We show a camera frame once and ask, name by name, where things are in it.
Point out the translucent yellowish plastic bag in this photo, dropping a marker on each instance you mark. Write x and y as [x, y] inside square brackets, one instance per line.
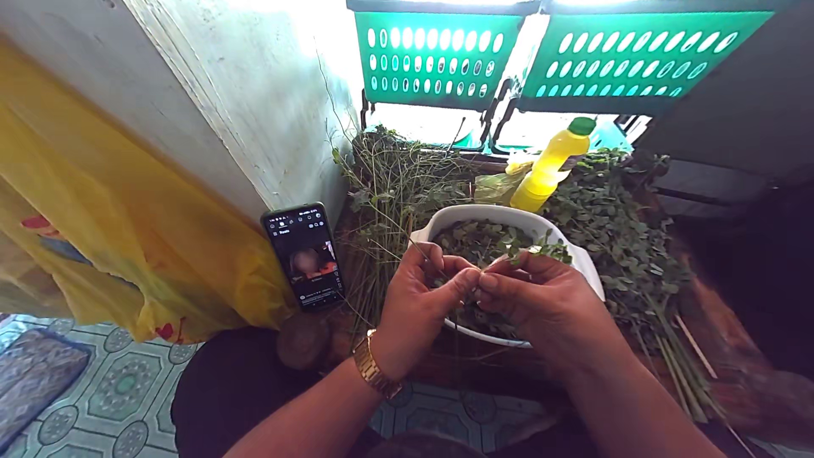
[499, 186]

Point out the pile of leafy green branches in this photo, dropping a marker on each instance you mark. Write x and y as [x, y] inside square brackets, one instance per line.
[623, 222]

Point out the person's right forearm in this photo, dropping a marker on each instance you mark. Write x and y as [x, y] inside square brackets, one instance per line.
[636, 407]

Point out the yellow curtain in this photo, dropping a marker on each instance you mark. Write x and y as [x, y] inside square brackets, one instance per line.
[121, 210]

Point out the person's left forearm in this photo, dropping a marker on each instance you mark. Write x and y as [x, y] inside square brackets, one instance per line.
[318, 407]

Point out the white oval dish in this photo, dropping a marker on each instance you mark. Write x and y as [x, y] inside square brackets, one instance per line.
[592, 273]

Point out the person's left fingers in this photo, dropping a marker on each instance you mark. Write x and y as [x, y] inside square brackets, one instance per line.
[421, 256]

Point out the grey patterned cloth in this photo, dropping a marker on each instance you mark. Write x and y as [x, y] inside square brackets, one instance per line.
[38, 381]

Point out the bundle of thin bare stems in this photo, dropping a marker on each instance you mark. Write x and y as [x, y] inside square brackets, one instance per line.
[381, 222]

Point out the person's legs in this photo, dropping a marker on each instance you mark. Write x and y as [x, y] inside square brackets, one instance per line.
[235, 394]

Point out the person's right fingers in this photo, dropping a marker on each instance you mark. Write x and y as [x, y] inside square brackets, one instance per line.
[540, 264]

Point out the heap of plucked leaves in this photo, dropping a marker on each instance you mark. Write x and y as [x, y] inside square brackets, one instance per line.
[483, 238]

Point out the small green leafy sprig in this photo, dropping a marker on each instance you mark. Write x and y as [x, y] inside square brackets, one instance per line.
[544, 252]

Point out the black smartphone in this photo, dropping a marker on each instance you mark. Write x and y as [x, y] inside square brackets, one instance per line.
[305, 254]

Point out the person's left thumb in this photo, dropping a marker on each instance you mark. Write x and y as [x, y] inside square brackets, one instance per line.
[456, 287]

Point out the dark brown wooden table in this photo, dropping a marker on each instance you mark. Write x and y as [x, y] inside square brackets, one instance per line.
[725, 324]

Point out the green perforated plastic chair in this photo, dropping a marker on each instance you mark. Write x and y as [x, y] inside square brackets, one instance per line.
[636, 51]
[435, 57]

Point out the yellow bottle with green cap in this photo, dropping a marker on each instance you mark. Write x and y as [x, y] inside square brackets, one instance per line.
[552, 168]

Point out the person's right thumb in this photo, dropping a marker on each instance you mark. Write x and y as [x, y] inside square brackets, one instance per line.
[512, 289]

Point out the person's left hand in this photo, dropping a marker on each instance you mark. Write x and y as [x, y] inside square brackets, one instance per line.
[410, 324]

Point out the person's right hand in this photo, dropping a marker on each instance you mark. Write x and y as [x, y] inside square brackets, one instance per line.
[566, 318]

